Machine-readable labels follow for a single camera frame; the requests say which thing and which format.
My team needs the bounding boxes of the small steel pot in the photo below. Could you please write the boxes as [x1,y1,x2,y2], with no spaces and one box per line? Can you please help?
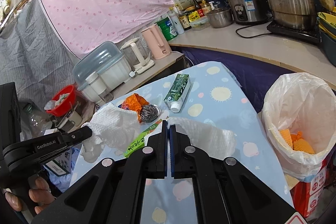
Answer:
[206,7,234,28]

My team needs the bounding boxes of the white dish drainer box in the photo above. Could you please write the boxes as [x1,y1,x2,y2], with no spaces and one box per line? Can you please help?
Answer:
[73,42,131,103]

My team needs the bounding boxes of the blue patterned tablecloth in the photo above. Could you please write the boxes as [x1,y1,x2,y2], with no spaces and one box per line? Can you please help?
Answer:
[141,61,293,223]

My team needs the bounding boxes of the enamel mug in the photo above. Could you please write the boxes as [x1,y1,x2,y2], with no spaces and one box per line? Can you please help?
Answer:
[62,110,83,131]

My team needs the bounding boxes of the orange foam fruit net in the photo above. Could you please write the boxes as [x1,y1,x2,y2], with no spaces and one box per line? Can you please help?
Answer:
[280,129,315,155]

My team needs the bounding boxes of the green wasabi box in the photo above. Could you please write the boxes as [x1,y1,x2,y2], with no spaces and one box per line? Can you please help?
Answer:
[123,119,162,157]

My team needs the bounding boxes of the red plastic basin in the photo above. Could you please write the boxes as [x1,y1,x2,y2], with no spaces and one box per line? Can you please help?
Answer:
[45,85,76,117]

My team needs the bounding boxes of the green canister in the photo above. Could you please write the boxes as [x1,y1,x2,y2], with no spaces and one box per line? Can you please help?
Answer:
[156,16,178,42]

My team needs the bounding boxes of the silver rice cooker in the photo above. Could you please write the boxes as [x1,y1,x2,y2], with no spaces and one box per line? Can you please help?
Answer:
[227,0,268,24]

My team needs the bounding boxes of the white spray bottle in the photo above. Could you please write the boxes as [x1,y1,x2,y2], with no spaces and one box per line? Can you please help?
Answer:
[168,7,185,35]

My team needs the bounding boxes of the dark soy sauce bottle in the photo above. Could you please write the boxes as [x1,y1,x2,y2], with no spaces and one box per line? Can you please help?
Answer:
[175,5,191,31]

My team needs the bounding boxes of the white blender cup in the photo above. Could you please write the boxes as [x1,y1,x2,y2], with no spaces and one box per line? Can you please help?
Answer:
[85,72,113,103]

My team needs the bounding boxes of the stacked yellow green bowls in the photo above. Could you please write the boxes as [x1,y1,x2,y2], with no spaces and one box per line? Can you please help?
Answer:
[317,12,336,66]

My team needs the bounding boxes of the steel wool scrubber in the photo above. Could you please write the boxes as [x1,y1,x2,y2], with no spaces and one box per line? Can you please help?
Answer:
[139,104,161,123]

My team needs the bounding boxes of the orange plastic snack bag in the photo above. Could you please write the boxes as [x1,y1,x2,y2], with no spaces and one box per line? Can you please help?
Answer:
[121,93,149,122]

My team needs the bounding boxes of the white cardboard box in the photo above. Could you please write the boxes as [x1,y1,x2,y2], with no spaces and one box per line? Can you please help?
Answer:
[45,149,72,176]

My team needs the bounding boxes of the green drink carton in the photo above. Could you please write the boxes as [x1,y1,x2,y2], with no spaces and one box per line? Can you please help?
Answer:
[164,74,191,113]

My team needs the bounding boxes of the left hand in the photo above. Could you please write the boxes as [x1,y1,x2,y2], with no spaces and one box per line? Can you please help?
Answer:
[3,176,55,214]

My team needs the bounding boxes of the pink electric kettle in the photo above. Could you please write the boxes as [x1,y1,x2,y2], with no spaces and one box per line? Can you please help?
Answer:
[141,24,171,60]

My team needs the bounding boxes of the black induction cooker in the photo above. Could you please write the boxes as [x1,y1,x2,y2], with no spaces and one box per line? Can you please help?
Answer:
[266,20,321,46]

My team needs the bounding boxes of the white paper towel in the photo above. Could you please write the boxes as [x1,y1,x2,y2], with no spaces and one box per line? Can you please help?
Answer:
[167,117,237,160]
[80,102,141,163]

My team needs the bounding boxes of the white bag trash bin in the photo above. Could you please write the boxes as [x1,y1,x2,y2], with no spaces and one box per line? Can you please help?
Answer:
[261,72,336,183]

